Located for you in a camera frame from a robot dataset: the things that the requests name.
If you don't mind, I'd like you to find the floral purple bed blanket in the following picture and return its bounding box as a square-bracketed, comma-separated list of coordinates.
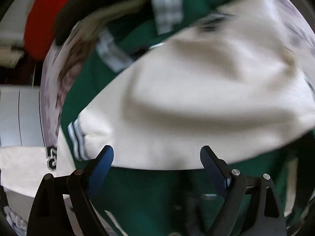
[40, 0, 314, 147]

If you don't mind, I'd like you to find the white sliding wardrobe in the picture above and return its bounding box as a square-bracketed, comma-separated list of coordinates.
[1, 85, 44, 147]

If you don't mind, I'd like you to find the green white varsity jacket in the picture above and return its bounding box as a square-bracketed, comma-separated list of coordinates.
[0, 0, 315, 236]

